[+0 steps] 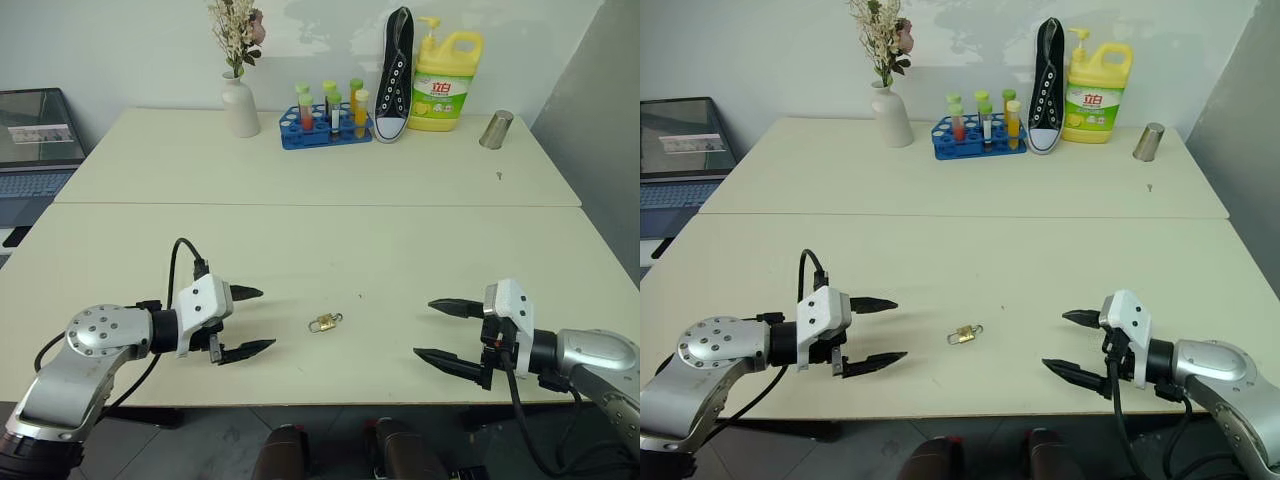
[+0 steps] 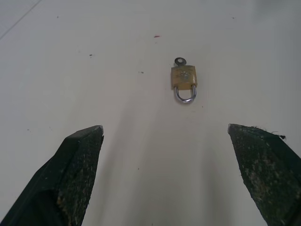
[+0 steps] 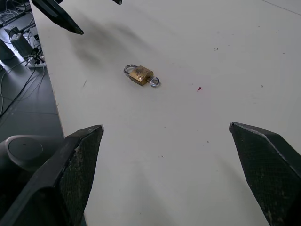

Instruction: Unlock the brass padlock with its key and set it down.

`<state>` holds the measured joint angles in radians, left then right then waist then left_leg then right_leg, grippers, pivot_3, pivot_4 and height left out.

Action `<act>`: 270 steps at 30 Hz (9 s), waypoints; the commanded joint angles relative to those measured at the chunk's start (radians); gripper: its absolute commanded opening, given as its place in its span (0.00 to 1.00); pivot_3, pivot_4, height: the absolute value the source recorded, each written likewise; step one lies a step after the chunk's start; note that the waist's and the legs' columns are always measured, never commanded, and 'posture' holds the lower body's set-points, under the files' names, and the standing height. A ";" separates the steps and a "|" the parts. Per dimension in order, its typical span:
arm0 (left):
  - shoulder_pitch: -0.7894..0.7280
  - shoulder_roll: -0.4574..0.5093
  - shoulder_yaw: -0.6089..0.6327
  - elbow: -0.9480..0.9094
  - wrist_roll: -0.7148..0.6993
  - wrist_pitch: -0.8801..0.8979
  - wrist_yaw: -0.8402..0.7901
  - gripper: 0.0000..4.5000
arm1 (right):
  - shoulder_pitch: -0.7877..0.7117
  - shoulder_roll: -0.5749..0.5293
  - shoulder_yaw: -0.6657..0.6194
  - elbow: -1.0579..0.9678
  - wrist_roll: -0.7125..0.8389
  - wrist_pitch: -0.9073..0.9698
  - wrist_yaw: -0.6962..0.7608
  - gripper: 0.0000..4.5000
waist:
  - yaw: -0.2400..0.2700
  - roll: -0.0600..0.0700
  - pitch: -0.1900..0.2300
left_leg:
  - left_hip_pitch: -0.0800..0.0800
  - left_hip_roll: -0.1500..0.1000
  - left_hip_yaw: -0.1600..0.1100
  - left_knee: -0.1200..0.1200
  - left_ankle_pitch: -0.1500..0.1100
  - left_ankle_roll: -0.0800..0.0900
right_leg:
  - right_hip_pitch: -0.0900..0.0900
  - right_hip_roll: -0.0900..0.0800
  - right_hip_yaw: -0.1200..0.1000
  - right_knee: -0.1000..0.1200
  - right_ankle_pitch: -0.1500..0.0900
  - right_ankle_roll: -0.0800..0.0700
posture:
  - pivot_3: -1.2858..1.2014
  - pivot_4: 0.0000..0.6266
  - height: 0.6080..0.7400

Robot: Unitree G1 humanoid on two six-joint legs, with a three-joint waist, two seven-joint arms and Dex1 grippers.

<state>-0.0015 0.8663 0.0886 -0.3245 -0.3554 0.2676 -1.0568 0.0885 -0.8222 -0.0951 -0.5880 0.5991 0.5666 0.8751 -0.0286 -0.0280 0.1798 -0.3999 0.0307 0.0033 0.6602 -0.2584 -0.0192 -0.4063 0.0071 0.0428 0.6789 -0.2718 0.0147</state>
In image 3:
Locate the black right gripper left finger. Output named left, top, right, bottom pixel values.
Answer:
left=0, top=124, right=105, bottom=226

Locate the white power strip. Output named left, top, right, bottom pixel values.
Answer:
left=25, top=54, right=47, bottom=68

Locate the brass padlock with silver shackle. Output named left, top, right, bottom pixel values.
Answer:
left=123, top=64, right=154, bottom=87

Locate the dark rounded robot body part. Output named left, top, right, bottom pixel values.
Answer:
left=0, top=134, right=66, bottom=218

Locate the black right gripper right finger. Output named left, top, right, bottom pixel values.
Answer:
left=229, top=122, right=301, bottom=226

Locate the grey power adapter box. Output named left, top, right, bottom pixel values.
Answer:
left=8, top=32, right=32, bottom=59

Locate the thin black floor cable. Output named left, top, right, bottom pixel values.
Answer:
left=0, top=67, right=40, bottom=117

